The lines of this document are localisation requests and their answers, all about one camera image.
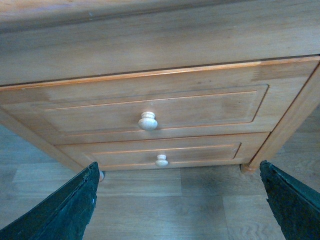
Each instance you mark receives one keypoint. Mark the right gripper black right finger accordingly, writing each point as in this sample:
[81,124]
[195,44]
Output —
[295,206]

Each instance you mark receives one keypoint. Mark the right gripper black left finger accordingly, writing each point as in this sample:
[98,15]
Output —
[63,215]

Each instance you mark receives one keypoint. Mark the wooden drawer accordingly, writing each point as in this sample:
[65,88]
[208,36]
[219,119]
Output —
[222,99]
[168,153]

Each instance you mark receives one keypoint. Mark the wooden nightstand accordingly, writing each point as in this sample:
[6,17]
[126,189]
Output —
[44,41]

